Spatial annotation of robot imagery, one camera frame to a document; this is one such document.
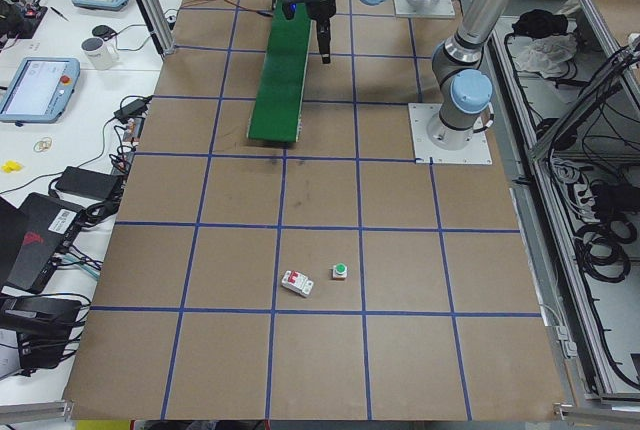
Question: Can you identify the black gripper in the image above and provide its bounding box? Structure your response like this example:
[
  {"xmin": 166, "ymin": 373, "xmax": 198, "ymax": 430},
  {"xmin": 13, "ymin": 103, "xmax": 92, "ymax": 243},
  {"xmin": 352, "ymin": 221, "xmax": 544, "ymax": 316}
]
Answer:
[{"xmin": 305, "ymin": 0, "xmax": 335, "ymax": 64}]

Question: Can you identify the green conveyor belt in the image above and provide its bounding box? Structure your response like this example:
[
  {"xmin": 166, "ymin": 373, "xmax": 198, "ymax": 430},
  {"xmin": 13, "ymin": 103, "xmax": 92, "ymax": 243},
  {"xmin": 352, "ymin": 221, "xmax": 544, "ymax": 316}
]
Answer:
[{"xmin": 247, "ymin": 0, "xmax": 311, "ymax": 143}]

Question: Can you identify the white mug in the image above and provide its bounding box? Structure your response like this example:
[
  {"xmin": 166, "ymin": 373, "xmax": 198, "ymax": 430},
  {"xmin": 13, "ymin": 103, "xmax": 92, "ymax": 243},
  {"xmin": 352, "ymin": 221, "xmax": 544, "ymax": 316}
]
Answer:
[{"xmin": 81, "ymin": 37, "xmax": 119, "ymax": 70}]

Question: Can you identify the green push button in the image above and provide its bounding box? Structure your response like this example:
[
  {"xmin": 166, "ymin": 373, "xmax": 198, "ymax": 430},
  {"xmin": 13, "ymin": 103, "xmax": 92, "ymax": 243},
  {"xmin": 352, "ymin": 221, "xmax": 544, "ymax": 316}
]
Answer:
[{"xmin": 331, "ymin": 262, "xmax": 348, "ymax": 280}]

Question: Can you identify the white red circuit breaker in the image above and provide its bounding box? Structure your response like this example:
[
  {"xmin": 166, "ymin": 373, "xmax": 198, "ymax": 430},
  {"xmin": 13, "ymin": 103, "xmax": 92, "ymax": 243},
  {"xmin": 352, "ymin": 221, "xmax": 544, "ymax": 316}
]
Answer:
[{"xmin": 281, "ymin": 270, "xmax": 314, "ymax": 298}]

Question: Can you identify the black power brick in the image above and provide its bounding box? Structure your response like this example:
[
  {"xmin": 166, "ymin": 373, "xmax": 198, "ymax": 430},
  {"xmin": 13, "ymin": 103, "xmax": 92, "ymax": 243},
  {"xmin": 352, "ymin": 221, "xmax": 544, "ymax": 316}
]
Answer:
[{"xmin": 54, "ymin": 166, "xmax": 123, "ymax": 201}]

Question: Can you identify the near teach pendant tablet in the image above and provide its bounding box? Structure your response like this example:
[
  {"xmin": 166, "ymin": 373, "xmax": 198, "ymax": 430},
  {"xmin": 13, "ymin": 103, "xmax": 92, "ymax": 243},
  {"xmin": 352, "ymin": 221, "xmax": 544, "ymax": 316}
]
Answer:
[{"xmin": 1, "ymin": 57, "xmax": 80, "ymax": 124}]

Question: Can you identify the black laptop computer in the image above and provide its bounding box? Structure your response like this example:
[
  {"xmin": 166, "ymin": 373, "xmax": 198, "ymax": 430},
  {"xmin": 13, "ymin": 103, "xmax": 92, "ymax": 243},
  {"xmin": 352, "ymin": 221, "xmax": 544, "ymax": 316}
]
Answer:
[{"xmin": 1, "ymin": 192, "xmax": 85, "ymax": 294}]

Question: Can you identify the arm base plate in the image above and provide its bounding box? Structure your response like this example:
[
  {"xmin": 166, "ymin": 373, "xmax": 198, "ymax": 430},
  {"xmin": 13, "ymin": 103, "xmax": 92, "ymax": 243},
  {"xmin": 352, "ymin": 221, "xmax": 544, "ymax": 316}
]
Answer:
[
  {"xmin": 408, "ymin": 103, "xmax": 492, "ymax": 165},
  {"xmin": 393, "ymin": 0, "xmax": 456, "ymax": 20}
]

